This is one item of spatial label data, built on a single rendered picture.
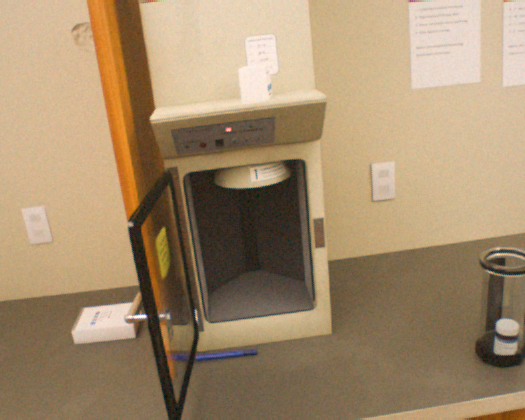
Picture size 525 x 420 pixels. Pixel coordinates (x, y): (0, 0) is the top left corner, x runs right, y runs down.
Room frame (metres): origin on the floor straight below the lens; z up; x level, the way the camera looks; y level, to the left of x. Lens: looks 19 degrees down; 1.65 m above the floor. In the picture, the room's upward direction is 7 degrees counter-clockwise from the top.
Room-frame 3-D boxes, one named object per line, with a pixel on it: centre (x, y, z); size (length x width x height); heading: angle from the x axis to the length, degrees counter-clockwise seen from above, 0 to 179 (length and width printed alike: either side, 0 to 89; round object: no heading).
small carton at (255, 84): (1.02, -0.05, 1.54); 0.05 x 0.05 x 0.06; 77
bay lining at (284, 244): (1.20, -0.01, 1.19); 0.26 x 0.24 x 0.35; 91
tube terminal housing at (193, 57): (1.20, -0.01, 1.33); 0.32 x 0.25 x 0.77; 91
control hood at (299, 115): (1.01, -0.01, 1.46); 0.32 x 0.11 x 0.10; 91
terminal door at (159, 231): (0.90, 0.16, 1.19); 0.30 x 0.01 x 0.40; 174
